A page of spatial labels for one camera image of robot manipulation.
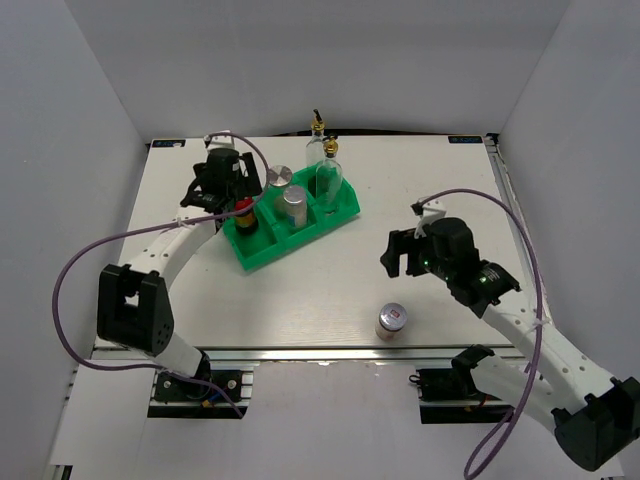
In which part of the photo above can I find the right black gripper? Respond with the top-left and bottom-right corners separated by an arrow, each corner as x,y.
379,228 -> 453,283

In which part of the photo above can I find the jar with silver lid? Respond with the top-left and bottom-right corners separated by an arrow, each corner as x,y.
267,165 -> 293,216

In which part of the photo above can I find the red lid dark sauce jar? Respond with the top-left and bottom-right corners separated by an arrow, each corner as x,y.
234,197 -> 259,236

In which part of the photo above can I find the blue label silver lid shaker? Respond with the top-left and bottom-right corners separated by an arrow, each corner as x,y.
282,185 -> 307,229

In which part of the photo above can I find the glass bottle with dark bottom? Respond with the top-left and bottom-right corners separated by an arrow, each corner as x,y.
306,109 -> 325,197

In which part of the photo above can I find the glass bottle gold black pourer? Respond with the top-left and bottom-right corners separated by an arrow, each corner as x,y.
315,135 -> 343,214

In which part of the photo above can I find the small red label spice jar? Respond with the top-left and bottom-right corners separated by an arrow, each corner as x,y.
375,303 -> 408,341

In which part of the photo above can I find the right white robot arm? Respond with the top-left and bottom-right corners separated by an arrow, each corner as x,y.
380,217 -> 639,472

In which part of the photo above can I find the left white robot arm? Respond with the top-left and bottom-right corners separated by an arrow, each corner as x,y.
97,147 -> 262,400

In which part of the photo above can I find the green three-compartment bin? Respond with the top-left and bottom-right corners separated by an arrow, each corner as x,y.
219,160 -> 361,272

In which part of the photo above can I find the left blue table label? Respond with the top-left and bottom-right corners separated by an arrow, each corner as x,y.
151,139 -> 186,149

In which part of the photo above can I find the blue table label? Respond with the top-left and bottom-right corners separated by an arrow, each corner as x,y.
447,135 -> 484,145
151,139 -> 186,149

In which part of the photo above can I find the right blue table label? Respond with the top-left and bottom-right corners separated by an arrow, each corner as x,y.
447,135 -> 484,145

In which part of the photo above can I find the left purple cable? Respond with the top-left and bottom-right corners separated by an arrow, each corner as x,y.
52,131 -> 271,419

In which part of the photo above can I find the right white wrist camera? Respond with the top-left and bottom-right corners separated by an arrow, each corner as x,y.
411,197 -> 447,239

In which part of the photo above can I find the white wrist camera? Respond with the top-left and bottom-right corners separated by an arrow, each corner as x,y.
411,197 -> 447,239
203,130 -> 235,151

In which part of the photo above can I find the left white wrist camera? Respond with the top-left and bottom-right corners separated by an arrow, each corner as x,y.
203,130 -> 235,151

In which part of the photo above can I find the right aluminium table rail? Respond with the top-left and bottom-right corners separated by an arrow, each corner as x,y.
482,132 -> 551,321

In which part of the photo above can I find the aluminium table rail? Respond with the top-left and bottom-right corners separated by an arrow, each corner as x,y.
482,132 -> 551,321
90,346 -> 526,365

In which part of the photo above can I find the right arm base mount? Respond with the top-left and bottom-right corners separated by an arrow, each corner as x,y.
409,345 -> 512,425

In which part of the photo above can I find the front aluminium table rail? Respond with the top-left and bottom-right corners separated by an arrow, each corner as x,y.
90,346 -> 526,365

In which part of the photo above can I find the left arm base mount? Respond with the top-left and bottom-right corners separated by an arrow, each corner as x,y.
147,364 -> 253,420

